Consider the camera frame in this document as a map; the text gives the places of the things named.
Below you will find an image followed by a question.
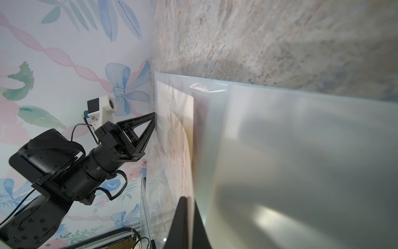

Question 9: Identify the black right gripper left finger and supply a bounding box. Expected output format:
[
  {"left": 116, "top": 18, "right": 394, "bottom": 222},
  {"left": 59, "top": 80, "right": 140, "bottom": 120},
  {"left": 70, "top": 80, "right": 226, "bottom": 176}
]
[{"left": 163, "top": 197, "right": 188, "bottom": 249}]

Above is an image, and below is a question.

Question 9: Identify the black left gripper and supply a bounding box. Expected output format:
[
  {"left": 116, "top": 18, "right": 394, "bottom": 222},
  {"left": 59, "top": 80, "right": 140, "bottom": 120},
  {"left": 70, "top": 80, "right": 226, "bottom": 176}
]
[{"left": 60, "top": 112, "right": 155, "bottom": 199}]

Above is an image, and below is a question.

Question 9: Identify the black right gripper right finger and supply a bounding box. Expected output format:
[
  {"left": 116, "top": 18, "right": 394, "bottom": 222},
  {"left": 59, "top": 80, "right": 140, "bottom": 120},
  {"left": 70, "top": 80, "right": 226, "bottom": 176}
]
[{"left": 192, "top": 202, "right": 212, "bottom": 249}]

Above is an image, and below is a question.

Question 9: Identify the pink good luck card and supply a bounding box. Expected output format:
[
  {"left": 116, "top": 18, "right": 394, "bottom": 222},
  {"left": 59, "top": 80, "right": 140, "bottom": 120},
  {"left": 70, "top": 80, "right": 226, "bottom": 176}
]
[{"left": 155, "top": 81, "right": 195, "bottom": 249}]

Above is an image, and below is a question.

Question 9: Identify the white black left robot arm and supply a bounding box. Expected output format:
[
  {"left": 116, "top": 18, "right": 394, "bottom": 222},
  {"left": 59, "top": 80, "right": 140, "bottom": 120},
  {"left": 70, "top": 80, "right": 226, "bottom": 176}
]
[{"left": 1, "top": 113, "right": 155, "bottom": 249}]

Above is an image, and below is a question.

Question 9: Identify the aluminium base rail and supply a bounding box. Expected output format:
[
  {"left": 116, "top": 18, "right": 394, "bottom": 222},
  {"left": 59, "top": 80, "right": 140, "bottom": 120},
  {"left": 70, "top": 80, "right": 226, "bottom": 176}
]
[{"left": 62, "top": 227, "right": 156, "bottom": 249}]

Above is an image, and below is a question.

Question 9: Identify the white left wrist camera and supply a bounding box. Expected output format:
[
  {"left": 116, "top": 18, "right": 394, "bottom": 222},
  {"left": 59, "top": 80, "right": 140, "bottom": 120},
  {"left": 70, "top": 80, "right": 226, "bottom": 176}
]
[{"left": 83, "top": 95, "right": 116, "bottom": 130}]

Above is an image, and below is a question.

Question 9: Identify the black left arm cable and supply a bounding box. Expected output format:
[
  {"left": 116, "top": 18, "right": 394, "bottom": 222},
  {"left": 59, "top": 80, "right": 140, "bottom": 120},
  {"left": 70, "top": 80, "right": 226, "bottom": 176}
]
[{"left": 0, "top": 122, "right": 128, "bottom": 228}]

